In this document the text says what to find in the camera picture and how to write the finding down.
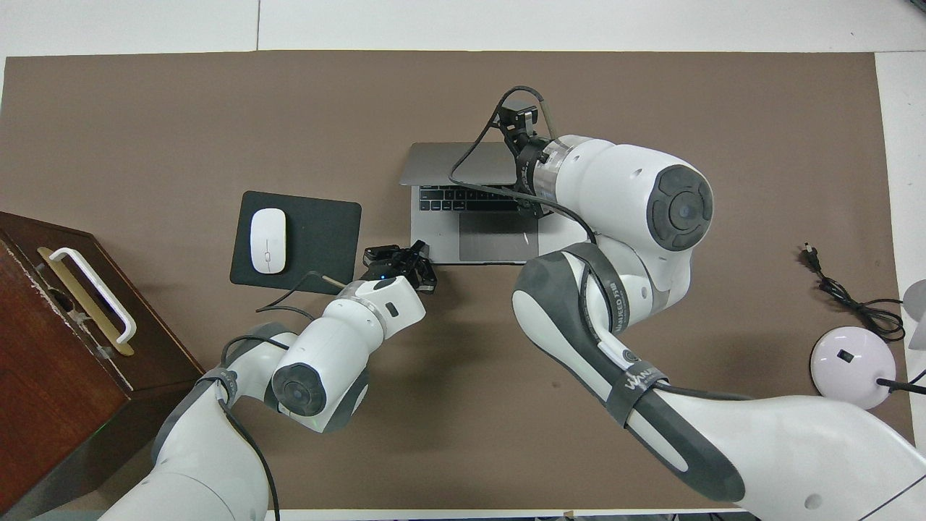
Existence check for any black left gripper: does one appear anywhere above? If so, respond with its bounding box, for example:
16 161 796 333
362 243 438 294

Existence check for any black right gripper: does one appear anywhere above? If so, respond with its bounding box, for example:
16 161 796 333
501 103 551 218

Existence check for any silver laptop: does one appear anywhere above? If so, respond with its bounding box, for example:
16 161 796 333
399 141 590 266

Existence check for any black mouse pad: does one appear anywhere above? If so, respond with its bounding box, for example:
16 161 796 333
229 190 362 296

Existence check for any white computer mouse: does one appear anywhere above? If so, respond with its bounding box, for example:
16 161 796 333
250 208 288 275

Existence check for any brown table mat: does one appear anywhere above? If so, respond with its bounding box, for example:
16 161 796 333
0 51 921 511

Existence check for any dark wooden box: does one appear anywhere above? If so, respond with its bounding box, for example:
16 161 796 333
0 211 207 518

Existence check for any white desk lamp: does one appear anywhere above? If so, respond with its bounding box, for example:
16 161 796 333
810 279 926 411

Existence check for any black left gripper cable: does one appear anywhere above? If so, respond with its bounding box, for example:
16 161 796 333
217 271 349 521

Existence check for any white box handle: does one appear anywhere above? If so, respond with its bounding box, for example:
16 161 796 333
48 247 137 344

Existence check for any black lamp power cable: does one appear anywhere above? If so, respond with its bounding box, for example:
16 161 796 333
802 243 906 342

